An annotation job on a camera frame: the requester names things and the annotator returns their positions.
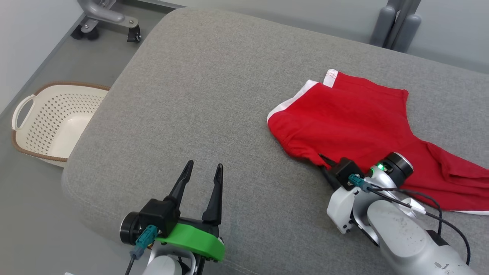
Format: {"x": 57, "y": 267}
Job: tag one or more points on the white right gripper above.
{"x": 344, "y": 208}

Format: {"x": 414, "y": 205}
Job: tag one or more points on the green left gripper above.
{"x": 198, "y": 238}

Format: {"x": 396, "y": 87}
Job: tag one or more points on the red shorts with white stripe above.
{"x": 363, "y": 122}

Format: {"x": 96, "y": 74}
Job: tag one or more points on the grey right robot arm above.
{"x": 401, "y": 236}

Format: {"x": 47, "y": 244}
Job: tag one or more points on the cream perforated laundry basket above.
{"x": 57, "y": 122}

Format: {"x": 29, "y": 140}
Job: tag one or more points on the grey wheeled stand base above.
{"x": 103, "y": 17}

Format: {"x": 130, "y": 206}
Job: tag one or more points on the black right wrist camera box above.
{"x": 348, "y": 172}

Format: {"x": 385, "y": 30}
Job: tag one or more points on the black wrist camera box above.
{"x": 348, "y": 172}
{"x": 158, "y": 215}

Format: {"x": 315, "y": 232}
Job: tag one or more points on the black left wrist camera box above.
{"x": 158, "y": 215}

